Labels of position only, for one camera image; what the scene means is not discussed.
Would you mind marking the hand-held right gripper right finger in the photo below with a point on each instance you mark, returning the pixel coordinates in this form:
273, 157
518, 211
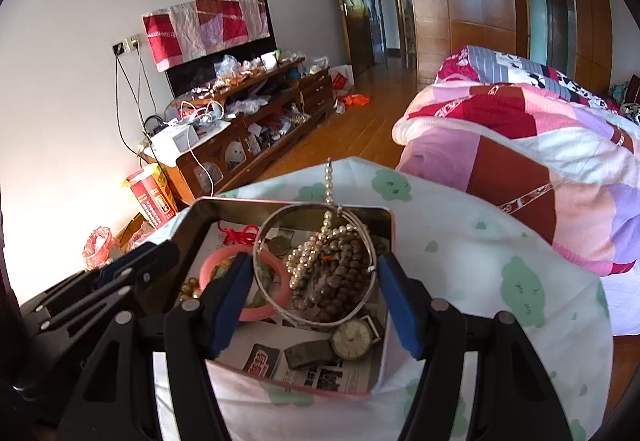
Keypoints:
400, 306

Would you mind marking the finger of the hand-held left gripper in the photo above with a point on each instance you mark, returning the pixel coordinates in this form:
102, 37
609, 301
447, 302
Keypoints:
145, 258
90, 306

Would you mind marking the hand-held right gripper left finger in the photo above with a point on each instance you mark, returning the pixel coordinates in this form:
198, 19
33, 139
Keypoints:
230, 306

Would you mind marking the pink bangle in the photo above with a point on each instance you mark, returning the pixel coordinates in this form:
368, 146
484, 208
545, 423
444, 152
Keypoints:
280, 293

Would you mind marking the pink tin box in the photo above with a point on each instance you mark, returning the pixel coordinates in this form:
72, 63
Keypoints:
190, 231

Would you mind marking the silver bangle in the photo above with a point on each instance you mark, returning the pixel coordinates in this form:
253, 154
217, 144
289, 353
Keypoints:
320, 322

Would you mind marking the bin with red bag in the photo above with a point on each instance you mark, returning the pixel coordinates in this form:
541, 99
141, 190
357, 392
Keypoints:
100, 248

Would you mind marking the metal wristwatch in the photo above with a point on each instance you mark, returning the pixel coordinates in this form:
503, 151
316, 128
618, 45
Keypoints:
352, 338

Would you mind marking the yellow red carton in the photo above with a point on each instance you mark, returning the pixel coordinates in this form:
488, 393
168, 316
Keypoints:
152, 196

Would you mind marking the white green clover tablecloth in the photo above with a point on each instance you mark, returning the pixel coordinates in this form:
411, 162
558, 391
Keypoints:
475, 271

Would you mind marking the white cardboard box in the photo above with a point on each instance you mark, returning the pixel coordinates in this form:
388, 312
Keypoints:
172, 140

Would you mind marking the pink red patchwork quilt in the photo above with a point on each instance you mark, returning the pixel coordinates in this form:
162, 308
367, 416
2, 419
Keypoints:
500, 161

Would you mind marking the brown wooden television cabinet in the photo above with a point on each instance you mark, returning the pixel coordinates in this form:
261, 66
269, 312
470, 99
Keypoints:
280, 131

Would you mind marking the black television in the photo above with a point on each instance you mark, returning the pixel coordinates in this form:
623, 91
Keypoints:
200, 71

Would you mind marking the orange plastic bag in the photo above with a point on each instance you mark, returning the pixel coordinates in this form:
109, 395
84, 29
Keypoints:
355, 101

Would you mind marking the white red shopping bag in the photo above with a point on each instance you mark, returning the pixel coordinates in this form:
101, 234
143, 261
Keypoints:
341, 81

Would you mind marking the red patchwork cover cloth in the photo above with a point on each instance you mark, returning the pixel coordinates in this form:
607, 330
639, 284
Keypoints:
200, 26

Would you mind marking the grey floral quilt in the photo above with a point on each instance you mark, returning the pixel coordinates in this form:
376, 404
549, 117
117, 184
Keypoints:
500, 63

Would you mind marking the brown wooden wardrobe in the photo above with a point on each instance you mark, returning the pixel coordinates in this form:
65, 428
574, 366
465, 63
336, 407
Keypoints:
475, 11

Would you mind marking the dark patterned pillow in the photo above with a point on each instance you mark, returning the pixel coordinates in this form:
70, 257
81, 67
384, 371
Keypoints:
631, 93

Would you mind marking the wall power outlet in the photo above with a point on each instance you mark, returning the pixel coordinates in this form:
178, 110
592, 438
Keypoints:
126, 45

